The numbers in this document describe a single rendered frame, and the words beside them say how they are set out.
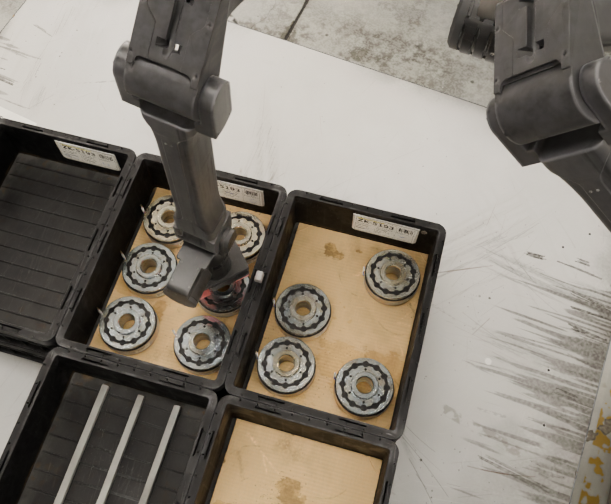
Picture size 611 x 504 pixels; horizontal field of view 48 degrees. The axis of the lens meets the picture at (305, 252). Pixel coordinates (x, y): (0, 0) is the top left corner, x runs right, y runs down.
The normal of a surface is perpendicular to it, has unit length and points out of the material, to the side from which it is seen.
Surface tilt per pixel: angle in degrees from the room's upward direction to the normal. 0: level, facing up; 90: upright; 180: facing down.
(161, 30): 47
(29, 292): 0
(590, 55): 38
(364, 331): 0
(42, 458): 0
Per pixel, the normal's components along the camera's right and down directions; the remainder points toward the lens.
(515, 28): -0.82, -0.17
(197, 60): -0.24, 0.34
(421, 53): 0.00, -0.43
